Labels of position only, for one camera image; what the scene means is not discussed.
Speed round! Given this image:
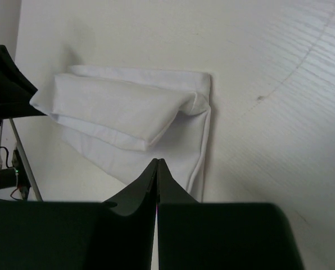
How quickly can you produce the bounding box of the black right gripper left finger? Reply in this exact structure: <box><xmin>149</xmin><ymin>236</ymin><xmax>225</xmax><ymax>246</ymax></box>
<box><xmin>0</xmin><ymin>159</ymin><xmax>159</xmax><ymax>269</ymax></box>

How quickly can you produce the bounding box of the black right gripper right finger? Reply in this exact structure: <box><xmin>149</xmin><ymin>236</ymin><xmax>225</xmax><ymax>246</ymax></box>
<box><xmin>157</xmin><ymin>160</ymin><xmax>304</xmax><ymax>269</ymax></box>

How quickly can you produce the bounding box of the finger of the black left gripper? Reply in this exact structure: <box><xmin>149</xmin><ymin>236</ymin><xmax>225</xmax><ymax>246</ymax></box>
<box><xmin>0</xmin><ymin>44</ymin><xmax>44</xmax><ymax>119</ymax></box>

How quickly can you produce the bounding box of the white fabric skirt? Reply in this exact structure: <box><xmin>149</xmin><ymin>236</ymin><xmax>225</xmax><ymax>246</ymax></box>
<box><xmin>30</xmin><ymin>65</ymin><xmax>211</xmax><ymax>200</ymax></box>

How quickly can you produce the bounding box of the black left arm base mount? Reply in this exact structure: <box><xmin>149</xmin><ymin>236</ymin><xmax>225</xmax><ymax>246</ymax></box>
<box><xmin>0</xmin><ymin>146</ymin><xmax>31</xmax><ymax>201</ymax></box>

